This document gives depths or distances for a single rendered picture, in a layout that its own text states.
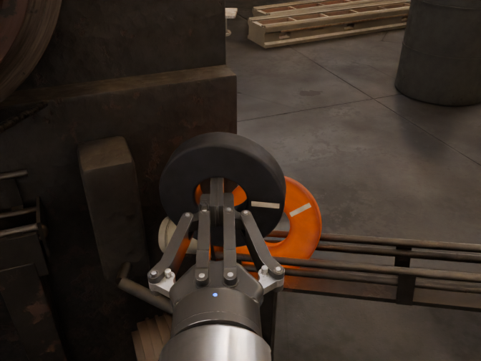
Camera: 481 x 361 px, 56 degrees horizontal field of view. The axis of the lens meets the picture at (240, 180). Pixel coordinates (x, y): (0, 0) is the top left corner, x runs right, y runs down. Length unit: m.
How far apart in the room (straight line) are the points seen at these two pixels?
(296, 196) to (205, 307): 0.35
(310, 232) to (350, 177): 1.50
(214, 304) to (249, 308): 0.03
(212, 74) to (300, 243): 0.33
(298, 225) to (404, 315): 0.95
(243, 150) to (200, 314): 0.21
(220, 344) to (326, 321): 1.18
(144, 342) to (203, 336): 0.45
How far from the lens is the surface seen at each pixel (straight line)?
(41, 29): 0.62
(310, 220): 0.68
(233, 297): 0.37
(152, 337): 0.78
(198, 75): 0.80
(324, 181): 2.12
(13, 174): 0.80
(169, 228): 0.73
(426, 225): 1.98
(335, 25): 4.35
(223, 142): 0.51
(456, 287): 0.69
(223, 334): 0.34
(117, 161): 0.70
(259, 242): 0.45
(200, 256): 0.43
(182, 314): 0.38
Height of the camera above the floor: 1.14
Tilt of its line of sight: 33 degrees down
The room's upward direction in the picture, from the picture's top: straight up
